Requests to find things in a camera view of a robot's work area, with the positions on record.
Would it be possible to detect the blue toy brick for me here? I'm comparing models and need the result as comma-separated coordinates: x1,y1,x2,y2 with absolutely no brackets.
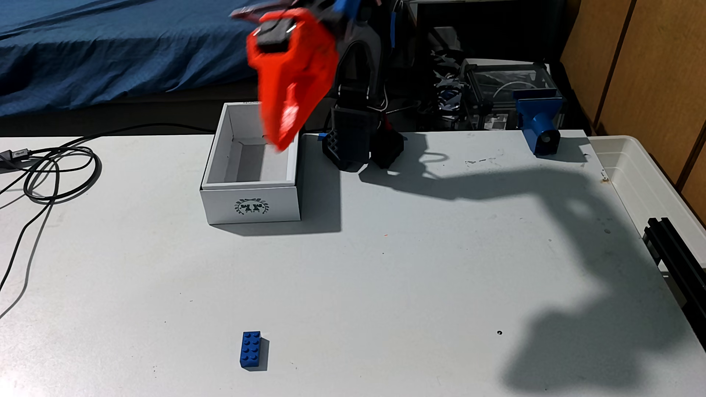
239,331,263,369

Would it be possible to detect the white cardboard box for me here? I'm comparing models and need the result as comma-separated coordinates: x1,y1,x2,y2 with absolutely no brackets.
200,100,303,226

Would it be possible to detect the blue bed sheet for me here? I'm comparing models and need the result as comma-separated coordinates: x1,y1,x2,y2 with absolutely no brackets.
0,0,277,118

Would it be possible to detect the blue printed clamp holder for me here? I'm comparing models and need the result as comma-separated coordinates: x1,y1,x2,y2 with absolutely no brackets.
513,89,565,157

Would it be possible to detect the white plastic bin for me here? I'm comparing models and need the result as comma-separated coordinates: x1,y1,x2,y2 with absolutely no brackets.
587,135,706,272

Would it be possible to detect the brown wooden cabinet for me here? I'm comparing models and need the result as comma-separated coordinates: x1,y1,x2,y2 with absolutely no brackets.
559,0,706,224

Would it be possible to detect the black aluminium extrusion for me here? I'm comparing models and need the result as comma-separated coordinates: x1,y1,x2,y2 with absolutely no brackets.
642,217,706,349

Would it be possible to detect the clear enclosure black frame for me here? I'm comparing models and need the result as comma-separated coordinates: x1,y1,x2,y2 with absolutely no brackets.
460,59,559,132

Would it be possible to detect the thick looped black cable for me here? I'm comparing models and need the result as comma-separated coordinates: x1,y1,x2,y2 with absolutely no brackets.
0,122,217,206

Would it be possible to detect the thin black cable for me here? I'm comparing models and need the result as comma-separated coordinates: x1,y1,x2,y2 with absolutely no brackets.
0,160,60,322

